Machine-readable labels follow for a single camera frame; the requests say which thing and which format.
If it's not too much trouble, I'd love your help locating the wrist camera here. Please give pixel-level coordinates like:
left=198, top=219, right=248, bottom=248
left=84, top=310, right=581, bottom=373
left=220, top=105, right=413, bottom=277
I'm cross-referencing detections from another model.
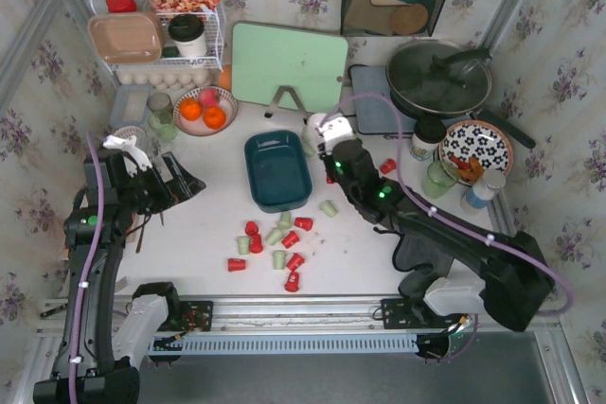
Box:
left=317, top=115, right=356, bottom=148
left=103, top=135, right=152, bottom=176

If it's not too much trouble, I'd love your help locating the metal cutting board stand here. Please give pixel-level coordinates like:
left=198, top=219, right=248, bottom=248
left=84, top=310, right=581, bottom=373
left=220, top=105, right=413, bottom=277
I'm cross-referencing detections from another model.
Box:
left=264, top=85, right=310, bottom=122

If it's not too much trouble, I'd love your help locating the clear lidded container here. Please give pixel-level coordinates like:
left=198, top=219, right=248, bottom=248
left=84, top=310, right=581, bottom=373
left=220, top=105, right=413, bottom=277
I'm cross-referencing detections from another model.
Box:
left=109, top=84, right=152, bottom=129

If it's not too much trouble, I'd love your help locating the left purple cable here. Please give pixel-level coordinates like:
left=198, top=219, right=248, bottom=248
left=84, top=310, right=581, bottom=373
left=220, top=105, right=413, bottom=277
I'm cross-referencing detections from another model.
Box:
left=68, top=132, right=106, bottom=404

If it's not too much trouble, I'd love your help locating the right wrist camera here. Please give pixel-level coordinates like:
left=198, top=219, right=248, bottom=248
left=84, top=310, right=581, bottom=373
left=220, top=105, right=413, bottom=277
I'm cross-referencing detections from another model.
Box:
left=317, top=115, right=356, bottom=148

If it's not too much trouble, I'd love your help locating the grey glass cup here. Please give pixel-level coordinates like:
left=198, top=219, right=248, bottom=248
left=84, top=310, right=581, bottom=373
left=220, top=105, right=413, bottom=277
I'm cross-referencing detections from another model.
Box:
left=147, top=93, right=173, bottom=124

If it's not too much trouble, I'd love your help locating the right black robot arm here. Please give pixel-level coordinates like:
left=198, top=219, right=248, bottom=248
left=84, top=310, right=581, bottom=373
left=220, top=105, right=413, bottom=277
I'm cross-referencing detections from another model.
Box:
left=318, top=138, right=555, bottom=332

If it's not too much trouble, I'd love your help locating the white plastic scoop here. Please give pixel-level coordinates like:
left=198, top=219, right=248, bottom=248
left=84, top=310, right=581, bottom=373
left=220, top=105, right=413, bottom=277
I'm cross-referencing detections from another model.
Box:
left=305, top=113, right=330, bottom=152

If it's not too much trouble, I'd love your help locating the egg carton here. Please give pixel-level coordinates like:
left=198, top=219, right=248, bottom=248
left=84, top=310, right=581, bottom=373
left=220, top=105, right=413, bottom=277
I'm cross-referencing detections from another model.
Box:
left=116, top=68, right=213, bottom=91

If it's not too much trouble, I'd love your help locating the grey induction cooker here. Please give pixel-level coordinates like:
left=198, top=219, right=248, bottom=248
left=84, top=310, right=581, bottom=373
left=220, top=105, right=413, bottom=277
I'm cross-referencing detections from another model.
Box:
left=348, top=64, right=416, bottom=136

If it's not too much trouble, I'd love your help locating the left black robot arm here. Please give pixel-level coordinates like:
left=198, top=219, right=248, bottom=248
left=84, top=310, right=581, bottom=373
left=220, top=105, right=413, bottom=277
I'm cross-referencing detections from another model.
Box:
left=32, top=149, right=205, bottom=403

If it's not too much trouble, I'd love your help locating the copper spoon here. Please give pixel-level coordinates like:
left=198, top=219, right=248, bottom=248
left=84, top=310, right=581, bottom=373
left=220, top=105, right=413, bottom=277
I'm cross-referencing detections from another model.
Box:
left=135, top=216, right=151, bottom=254

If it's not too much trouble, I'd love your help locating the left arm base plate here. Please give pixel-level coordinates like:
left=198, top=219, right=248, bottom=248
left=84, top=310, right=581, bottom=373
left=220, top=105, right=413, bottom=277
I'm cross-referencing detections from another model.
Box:
left=158, top=301, right=214, bottom=332

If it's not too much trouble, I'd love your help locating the white strainer basket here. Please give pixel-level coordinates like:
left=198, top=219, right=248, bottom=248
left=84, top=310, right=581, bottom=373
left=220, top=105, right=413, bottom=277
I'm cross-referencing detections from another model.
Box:
left=113, top=126, right=147, bottom=141

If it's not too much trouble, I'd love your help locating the green glass cup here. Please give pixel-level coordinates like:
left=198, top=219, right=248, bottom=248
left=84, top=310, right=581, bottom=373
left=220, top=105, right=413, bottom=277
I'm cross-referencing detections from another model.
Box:
left=148, top=112, right=177, bottom=143
left=423, top=160, right=459, bottom=199

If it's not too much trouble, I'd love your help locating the purple cable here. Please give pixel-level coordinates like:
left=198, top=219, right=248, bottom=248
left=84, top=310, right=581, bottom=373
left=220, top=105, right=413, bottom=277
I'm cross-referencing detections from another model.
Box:
left=68, top=132, right=106, bottom=404
left=320, top=94, right=577, bottom=316

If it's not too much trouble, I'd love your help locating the green glass cup right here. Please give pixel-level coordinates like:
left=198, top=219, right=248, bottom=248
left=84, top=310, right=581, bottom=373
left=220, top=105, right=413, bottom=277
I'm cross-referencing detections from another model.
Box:
left=423, top=160, right=459, bottom=199

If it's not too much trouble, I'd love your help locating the white wire rack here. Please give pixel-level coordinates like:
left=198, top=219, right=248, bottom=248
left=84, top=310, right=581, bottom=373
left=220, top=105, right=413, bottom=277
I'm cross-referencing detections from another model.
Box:
left=89, top=0, right=226, bottom=71

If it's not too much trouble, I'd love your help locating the green cutting board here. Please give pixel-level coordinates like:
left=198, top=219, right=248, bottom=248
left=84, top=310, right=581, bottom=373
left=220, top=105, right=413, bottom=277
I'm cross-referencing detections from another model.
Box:
left=231, top=22, right=348, bottom=113

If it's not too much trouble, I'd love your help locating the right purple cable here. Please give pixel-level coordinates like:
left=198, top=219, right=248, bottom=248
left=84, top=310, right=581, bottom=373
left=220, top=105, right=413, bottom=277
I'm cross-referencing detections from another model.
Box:
left=320, top=94, right=577, bottom=316

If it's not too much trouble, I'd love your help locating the teal plastic storage basket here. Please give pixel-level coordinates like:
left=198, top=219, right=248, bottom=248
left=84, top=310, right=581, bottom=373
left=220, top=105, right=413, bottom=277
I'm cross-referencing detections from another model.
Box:
left=244, top=130, right=312, bottom=214

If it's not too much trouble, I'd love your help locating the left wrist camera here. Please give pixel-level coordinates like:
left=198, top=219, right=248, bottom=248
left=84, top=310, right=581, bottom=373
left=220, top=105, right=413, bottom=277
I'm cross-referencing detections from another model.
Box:
left=103, top=135, right=152, bottom=176

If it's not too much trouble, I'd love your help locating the black lid seasoning jar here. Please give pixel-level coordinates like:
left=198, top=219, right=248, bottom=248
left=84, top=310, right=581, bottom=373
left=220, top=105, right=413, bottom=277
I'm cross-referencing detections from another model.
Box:
left=409, top=115, right=447, bottom=161

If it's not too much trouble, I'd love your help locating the black wok with lid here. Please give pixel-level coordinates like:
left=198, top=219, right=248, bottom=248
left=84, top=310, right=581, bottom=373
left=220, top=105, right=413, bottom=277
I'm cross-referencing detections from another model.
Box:
left=385, top=39, right=536, bottom=149

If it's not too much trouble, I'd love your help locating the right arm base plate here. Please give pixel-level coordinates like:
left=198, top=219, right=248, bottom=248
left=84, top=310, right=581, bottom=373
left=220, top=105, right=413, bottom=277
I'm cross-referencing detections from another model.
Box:
left=381, top=298, right=458, bottom=329

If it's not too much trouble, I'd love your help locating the pink fruit bowl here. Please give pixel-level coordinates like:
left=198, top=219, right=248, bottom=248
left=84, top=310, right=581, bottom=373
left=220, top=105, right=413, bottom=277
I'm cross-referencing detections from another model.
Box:
left=173, top=86, right=238, bottom=136

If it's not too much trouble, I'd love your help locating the pink peach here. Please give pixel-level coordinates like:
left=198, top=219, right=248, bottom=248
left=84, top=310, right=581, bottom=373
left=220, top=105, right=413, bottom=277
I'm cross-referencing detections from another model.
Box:
left=198, top=87, right=221, bottom=108

